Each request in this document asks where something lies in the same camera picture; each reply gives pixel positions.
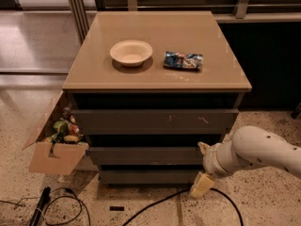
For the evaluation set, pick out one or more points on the grey bottom drawer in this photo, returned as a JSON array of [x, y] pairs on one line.
[[143, 177]]

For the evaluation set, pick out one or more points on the blue crumpled chip bag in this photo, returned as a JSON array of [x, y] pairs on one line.
[[181, 61]]

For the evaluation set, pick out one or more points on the small black floor tag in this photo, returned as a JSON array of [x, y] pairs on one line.
[[116, 208]]

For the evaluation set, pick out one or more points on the cardboard box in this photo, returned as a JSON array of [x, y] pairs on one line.
[[48, 158]]

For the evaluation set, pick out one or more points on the toy items in box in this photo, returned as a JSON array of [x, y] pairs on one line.
[[66, 129]]

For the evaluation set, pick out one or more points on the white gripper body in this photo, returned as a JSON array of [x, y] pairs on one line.
[[210, 162]]

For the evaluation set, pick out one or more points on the white paper bowl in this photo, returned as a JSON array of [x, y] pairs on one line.
[[131, 53]]

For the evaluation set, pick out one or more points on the grey drawer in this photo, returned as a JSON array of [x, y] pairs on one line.
[[155, 121], [146, 155], [143, 177]]

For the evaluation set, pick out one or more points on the black rod on floor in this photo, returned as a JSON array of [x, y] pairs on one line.
[[44, 199]]

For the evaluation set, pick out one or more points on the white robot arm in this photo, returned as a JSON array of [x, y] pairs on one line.
[[250, 148]]

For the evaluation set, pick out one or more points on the grey top drawer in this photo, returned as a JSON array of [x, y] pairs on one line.
[[155, 121]]

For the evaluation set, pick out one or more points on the grey drawer cabinet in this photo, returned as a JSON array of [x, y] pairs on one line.
[[96, 81]]

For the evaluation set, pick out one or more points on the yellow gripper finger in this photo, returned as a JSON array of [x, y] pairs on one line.
[[202, 184], [204, 147]]

